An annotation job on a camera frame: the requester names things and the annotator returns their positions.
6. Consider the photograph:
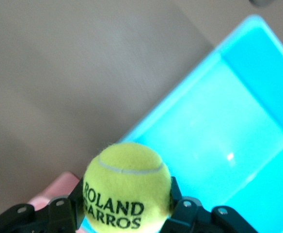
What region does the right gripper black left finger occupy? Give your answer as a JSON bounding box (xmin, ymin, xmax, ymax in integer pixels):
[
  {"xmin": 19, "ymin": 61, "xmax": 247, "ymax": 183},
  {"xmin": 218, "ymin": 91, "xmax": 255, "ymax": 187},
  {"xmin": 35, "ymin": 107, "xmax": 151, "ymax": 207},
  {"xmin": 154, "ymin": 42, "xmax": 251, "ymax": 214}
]
[{"xmin": 0, "ymin": 177, "xmax": 84, "ymax": 233}]

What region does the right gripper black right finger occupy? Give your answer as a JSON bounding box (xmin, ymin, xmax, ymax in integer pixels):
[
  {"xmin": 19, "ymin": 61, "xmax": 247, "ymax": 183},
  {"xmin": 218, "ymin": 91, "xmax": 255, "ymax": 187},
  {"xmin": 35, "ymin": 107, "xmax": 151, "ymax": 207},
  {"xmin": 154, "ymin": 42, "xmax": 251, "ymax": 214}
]
[{"xmin": 160, "ymin": 176, "xmax": 262, "ymax": 233}]

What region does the yellow-green tennis ball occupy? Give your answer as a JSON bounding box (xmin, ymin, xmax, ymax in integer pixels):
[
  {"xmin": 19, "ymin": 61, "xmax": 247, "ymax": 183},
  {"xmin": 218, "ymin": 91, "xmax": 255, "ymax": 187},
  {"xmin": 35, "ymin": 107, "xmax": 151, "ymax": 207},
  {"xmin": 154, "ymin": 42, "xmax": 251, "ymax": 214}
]
[{"xmin": 82, "ymin": 142, "xmax": 173, "ymax": 232}]

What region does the pink plastic bin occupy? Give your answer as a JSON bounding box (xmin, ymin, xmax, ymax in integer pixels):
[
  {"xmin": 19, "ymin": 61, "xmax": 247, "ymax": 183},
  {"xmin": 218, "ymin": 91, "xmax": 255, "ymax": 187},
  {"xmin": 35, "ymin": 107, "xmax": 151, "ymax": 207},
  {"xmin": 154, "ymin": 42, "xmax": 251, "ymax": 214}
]
[{"xmin": 27, "ymin": 171, "xmax": 82, "ymax": 212}]

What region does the blue plastic bin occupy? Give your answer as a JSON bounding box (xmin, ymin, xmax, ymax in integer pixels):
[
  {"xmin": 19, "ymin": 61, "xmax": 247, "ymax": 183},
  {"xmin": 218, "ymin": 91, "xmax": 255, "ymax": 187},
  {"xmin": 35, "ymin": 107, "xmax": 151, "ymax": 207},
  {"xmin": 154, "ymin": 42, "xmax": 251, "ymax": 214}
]
[{"xmin": 79, "ymin": 14, "xmax": 283, "ymax": 233}]

